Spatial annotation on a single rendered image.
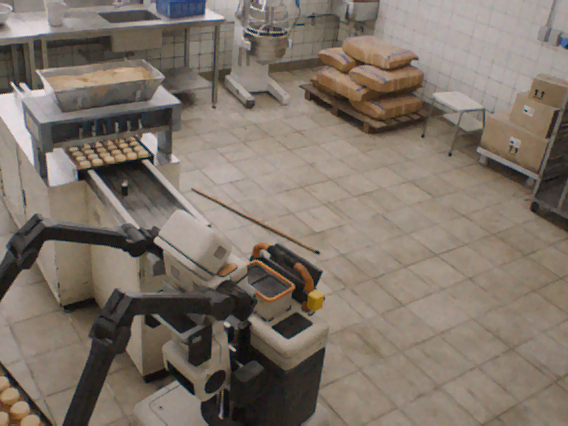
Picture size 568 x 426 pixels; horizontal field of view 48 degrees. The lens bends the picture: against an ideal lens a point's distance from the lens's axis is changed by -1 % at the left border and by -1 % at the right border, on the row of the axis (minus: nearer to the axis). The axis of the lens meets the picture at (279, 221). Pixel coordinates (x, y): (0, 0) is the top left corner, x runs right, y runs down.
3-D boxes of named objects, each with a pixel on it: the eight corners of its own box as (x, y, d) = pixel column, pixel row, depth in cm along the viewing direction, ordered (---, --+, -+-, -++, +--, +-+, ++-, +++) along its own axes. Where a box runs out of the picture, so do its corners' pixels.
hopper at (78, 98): (38, 97, 323) (36, 70, 316) (143, 84, 351) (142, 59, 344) (56, 118, 303) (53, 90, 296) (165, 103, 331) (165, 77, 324)
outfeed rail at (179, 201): (65, 86, 428) (64, 77, 424) (69, 86, 430) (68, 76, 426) (204, 238, 290) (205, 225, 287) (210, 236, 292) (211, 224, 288)
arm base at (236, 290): (258, 300, 207) (233, 282, 214) (244, 296, 201) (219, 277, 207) (245, 323, 208) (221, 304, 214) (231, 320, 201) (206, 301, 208)
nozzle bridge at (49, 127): (28, 159, 338) (20, 98, 320) (155, 137, 375) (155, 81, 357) (46, 187, 315) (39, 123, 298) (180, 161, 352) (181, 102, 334)
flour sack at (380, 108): (376, 123, 613) (378, 108, 605) (345, 108, 640) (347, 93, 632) (425, 111, 654) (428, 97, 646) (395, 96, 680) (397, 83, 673)
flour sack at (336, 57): (340, 75, 638) (342, 59, 629) (314, 62, 666) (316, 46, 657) (393, 68, 675) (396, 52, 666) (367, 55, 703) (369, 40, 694)
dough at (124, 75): (40, 85, 319) (39, 73, 316) (142, 73, 347) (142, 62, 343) (56, 105, 301) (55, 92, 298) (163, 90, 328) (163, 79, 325)
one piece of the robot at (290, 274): (251, 284, 282) (271, 237, 277) (311, 326, 262) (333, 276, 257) (234, 284, 273) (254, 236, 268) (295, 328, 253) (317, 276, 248)
